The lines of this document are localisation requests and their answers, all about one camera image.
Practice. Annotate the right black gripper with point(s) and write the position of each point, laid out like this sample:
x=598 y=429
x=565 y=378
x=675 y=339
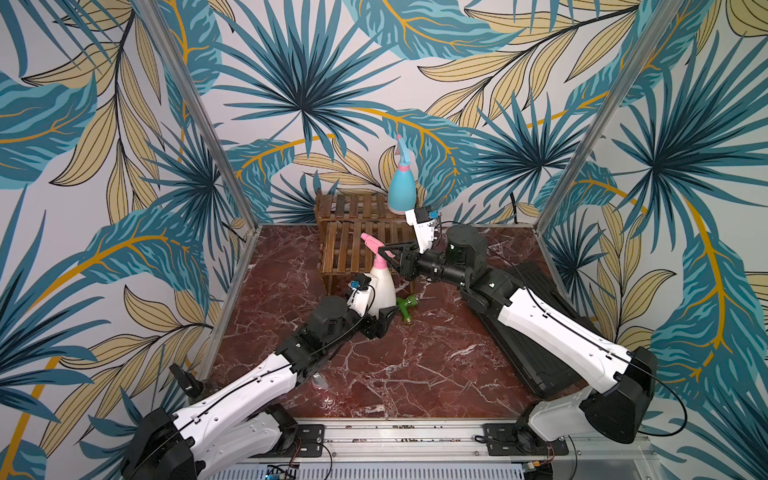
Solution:
x=409 y=261

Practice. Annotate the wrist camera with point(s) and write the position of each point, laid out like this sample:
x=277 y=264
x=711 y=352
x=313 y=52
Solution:
x=362 y=294
x=424 y=222

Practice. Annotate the blue spray bottle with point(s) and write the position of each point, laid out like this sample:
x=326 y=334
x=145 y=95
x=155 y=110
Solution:
x=402 y=193

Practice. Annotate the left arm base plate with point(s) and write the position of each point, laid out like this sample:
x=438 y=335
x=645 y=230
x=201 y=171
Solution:
x=303 y=441

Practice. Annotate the white spray bottle pink top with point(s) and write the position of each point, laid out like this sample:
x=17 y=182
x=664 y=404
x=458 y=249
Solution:
x=380 y=275

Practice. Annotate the wooden slatted step shelf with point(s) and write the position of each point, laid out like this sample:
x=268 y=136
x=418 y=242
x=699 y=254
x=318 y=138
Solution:
x=342 y=220

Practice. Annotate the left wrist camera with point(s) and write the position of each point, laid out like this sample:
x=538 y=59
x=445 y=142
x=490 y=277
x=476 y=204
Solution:
x=362 y=294

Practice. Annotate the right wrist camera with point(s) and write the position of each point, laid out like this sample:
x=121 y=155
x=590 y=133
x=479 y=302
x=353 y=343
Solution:
x=424 y=222

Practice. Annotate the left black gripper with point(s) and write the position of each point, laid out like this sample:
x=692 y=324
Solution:
x=371 y=329

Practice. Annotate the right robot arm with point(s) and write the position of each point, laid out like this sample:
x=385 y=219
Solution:
x=620 y=383

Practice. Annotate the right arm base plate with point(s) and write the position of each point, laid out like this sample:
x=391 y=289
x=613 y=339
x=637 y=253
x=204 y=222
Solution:
x=507 y=439

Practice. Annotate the green hose nozzle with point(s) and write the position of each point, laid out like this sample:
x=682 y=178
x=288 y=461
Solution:
x=405 y=305

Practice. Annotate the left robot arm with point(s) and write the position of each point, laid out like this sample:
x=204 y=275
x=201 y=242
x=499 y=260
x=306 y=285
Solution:
x=241 y=419

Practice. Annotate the clear pink spray bottle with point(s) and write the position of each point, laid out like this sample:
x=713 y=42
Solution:
x=319 y=381

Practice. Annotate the aluminium front rail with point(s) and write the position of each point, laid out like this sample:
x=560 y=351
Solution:
x=357 y=440

